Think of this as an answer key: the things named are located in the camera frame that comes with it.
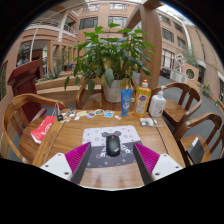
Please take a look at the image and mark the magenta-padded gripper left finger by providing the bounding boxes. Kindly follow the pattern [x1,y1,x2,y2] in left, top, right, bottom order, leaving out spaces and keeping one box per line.
[39,142,93,186]

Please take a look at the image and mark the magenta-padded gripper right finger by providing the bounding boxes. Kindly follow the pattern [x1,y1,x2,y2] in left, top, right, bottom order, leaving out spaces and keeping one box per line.
[133,142,184,186]

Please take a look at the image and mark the black computer mouse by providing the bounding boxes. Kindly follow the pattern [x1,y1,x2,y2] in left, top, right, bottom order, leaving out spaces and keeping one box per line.
[105,134,122,158]

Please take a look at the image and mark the grey bear-print mouse pad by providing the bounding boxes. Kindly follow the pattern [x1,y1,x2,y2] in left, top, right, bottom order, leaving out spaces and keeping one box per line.
[81,125,144,169]

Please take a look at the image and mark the clear plastic bag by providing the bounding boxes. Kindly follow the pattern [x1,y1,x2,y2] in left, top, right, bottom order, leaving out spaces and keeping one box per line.
[139,117,164,128]

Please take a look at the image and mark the bunch of keys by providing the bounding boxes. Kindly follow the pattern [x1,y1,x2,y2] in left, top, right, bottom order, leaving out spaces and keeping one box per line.
[56,109,76,123]

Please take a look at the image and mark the red paper bag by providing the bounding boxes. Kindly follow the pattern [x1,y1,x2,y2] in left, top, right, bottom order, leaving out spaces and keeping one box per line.
[30,115,58,145]

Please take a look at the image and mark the black grey notebook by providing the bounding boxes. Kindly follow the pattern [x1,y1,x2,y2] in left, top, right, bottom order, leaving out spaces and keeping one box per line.
[185,136,204,164]

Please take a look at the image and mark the wooden armchair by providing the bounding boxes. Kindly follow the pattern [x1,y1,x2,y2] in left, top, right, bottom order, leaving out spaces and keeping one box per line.
[173,112,224,168]
[150,82,203,135]
[75,77,139,111]
[0,93,68,164]

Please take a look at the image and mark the white pump dispenser bottle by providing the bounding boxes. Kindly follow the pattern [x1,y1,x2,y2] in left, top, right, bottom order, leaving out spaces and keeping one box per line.
[148,85,168,118]

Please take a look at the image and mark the yellow dish soap bottle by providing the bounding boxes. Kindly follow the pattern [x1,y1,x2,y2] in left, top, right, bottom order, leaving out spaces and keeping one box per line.
[132,79,152,118]

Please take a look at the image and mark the blue squeeze tube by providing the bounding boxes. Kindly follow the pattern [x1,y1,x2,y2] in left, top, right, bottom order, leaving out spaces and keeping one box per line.
[120,88,134,117]

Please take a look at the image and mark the dark red wooden podium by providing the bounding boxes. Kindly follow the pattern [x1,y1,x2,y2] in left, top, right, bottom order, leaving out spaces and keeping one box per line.
[7,59,43,123]

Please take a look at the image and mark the green potted plant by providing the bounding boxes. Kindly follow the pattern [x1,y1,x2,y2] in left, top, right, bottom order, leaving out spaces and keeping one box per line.
[64,22,155,104]

